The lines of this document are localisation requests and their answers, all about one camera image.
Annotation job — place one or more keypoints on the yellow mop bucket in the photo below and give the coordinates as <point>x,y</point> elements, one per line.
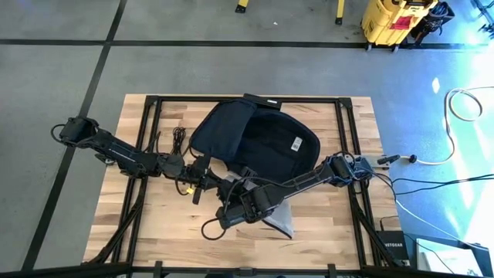
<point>386,23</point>

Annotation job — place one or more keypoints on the navy blue backpack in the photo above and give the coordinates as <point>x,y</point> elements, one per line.
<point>278,146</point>

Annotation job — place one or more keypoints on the yellow stepladder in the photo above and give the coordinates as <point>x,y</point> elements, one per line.
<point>339,9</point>

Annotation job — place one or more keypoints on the black Netgear network switch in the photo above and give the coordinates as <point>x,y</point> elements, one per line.
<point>391,247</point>

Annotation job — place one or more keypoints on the black tool bag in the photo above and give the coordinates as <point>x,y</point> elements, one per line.
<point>436,17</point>

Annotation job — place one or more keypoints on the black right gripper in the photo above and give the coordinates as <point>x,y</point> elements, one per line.
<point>251,206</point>

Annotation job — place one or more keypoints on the white mesh zip pouch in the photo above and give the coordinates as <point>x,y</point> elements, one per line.
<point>281,220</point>

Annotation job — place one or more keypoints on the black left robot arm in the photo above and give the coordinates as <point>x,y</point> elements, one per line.
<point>123,152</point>

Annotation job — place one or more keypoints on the black aluminium table frame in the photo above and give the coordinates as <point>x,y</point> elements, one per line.
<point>181,99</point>

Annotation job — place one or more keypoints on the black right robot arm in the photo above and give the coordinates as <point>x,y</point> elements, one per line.
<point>305,179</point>

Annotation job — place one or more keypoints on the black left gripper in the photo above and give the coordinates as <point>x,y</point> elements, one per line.
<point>198,175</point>

